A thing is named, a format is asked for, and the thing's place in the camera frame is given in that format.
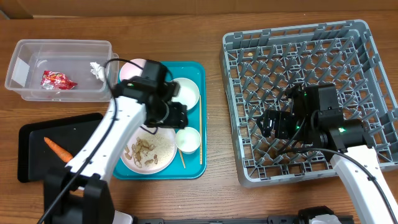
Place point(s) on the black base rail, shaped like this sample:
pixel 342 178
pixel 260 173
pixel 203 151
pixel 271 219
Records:
pixel 279 219

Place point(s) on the small white cup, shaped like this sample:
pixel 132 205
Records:
pixel 188 140

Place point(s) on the wooden chopstick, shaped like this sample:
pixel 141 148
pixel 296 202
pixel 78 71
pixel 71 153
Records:
pixel 182 159
pixel 201 131

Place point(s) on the white napkin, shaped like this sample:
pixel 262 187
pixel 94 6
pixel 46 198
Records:
pixel 98 71

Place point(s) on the white bowl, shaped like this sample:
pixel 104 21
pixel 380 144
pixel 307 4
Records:
pixel 189 93

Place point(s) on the black plastic tray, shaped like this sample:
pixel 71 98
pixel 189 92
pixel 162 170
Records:
pixel 34 155

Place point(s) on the teal serving tray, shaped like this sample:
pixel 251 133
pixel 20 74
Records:
pixel 193 165

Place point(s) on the clear plastic bin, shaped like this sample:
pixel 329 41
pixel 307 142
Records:
pixel 31 57

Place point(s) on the white plate with peanuts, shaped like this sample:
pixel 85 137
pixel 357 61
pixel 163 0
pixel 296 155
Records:
pixel 150 150

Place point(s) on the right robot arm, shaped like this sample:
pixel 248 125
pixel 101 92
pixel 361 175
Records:
pixel 316 123

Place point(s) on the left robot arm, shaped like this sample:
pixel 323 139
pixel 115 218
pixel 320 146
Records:
pixel 79 193

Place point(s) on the red snack wrapper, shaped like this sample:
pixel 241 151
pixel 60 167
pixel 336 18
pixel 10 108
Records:
pixel 56 81

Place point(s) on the grey dishwasher rack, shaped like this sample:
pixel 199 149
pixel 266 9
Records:
pixel 258 66

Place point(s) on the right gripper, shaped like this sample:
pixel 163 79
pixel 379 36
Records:
pixel 283 120

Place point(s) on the orange carrot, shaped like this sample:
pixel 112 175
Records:
pixel 63 154

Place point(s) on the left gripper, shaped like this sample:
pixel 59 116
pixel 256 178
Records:
pixel 177 118

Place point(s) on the pink bowl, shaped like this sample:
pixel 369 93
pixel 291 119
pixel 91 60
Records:
pixel 129 70

